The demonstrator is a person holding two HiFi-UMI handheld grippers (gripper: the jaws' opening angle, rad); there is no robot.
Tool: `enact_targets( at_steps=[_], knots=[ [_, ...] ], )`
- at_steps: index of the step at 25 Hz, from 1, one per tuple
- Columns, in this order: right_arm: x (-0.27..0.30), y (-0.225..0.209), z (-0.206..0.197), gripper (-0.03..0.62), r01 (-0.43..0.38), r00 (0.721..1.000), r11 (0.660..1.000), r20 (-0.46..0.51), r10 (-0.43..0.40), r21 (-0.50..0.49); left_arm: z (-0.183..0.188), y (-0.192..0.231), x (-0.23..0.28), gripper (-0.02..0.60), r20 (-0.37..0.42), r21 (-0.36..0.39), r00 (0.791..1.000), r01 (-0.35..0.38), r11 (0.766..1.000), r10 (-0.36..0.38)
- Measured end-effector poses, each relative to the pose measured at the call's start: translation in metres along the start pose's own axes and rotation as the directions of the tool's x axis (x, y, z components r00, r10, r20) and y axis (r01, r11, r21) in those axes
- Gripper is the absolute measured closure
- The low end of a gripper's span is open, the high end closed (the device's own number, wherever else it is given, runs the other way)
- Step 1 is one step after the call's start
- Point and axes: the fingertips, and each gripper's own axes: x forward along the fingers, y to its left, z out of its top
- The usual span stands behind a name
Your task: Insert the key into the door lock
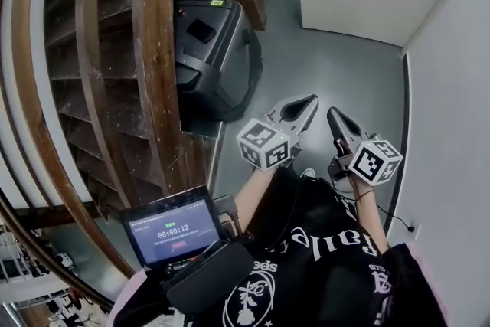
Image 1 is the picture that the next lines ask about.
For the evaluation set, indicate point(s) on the grey monitor mount bracket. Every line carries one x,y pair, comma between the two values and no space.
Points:
229,214

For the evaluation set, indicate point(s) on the person's right forearm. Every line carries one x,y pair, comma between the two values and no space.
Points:
369,220

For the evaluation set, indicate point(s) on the curved wooden handrail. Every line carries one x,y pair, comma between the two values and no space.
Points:
34,88

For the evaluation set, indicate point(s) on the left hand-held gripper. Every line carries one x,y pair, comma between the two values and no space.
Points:
264,145

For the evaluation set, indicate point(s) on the dark wooden staircase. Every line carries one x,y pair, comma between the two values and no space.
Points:
115,69

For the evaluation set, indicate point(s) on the white shoe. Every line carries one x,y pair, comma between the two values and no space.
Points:
308,172

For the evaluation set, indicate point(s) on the black wrist band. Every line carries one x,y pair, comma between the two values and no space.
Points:
365,195

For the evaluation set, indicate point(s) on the black smartphone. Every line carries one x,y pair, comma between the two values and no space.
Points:
201,30

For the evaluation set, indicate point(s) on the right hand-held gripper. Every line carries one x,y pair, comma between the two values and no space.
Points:
373,162

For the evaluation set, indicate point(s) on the white shelving rack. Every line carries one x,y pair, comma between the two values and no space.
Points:
15,260

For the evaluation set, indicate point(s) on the black display monitor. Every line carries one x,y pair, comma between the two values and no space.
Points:
174,233

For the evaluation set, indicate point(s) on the person's left forearm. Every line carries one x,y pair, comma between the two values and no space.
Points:
252,191

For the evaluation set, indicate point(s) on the black printed shirt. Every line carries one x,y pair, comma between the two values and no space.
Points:
310,241

